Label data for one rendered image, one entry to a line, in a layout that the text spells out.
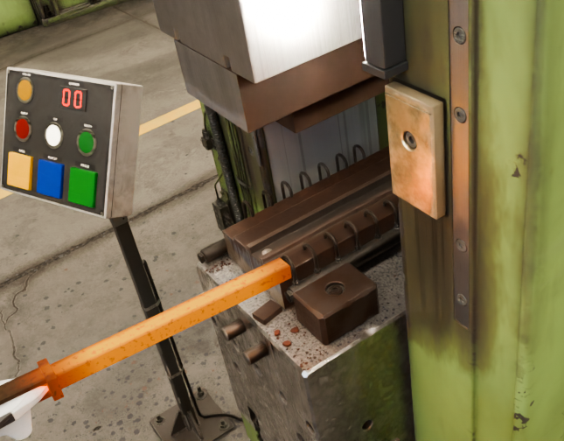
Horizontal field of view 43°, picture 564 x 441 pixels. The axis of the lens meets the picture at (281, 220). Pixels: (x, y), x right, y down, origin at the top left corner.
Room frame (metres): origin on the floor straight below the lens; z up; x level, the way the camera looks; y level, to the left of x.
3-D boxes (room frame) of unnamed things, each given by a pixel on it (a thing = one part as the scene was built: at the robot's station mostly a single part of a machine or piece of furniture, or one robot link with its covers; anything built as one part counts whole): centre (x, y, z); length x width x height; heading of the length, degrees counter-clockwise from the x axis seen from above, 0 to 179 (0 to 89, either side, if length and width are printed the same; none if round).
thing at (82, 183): (1.32, 0.40, 1.01); 0.07 x 0.05 x 0.07; 52
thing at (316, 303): (0.89, -0.07, 0.95); 0.12 x 0.08 x 0.06; 117
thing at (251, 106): (1.12, -0.12, 1.32); 0.42 x 0.20 x 0.10; 117
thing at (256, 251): (1.10, -0.13, 0.99); 0.42 x 0.05 x 0.01; 117
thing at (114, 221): (1.48, 0.39, 0.54); 0.04 x 0.04 x 1.08; 27
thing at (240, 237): (1.12, -0.12, 0.96); 0.42 x 0.20 x 0.09; 117
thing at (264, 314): (0.93, 0.05, 0.92); 0.04 x 0.03 x 0.01; 127
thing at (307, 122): (1.11, -0.17, 1.24); 0.30 x 0.07 x 0.06; 117
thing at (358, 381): (1.07, -0.15, 0.69); 0.56 x 0.38 x 0.45; 117
